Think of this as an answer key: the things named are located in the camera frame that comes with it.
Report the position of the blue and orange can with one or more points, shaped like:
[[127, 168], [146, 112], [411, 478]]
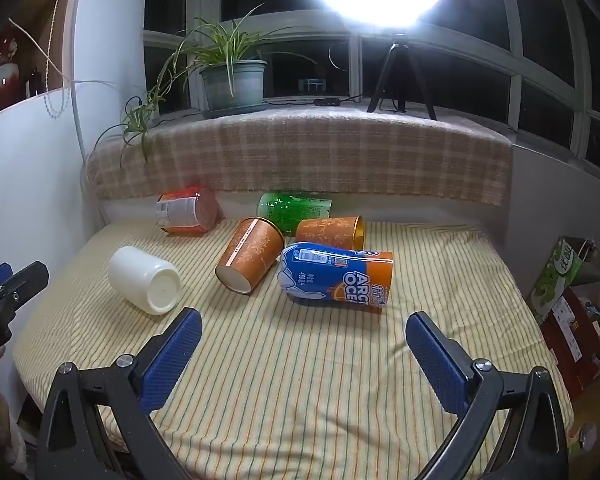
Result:
[[330, 280]]

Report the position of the red cardboard box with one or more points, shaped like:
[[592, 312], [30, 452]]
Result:
[[575, 340]]

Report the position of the grey pot saucer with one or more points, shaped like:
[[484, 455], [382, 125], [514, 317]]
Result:
[[235, 111]]

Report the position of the green and white carton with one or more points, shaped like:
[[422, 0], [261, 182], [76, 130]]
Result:
[[560, 275]]

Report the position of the white cup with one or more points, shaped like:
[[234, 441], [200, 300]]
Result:
[[140, 277]]

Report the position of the red can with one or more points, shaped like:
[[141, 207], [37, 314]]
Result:
[[185, 210]]

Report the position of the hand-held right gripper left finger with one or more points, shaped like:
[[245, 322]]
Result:
[[172, 350]]

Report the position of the plaid blanket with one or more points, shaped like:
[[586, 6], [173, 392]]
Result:
[[305, 155]]

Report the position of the orange cup with gold inside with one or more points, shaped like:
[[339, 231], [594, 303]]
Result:
[[325, 232]]

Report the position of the striped bed sheet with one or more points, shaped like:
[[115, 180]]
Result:
[[300, 385]]

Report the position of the grey plant pot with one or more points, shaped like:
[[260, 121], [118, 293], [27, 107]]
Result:
[[232, 85]]

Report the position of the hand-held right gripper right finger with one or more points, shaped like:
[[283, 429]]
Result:
[[437, 360]]

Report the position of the black tripod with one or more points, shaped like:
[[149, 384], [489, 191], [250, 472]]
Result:
[[400, 67]]

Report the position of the orange patterned paper cup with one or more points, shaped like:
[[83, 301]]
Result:
[[252, 252]]

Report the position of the spider plant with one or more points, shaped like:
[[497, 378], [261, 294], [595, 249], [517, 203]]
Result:
[[220, 42]]

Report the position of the red and white vase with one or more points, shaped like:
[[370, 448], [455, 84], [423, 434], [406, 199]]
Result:
[[0, 77]]

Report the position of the green can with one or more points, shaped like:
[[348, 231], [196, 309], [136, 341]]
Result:
[[292, 208]]

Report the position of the black power strip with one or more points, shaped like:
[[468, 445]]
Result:
[[327, 101]]

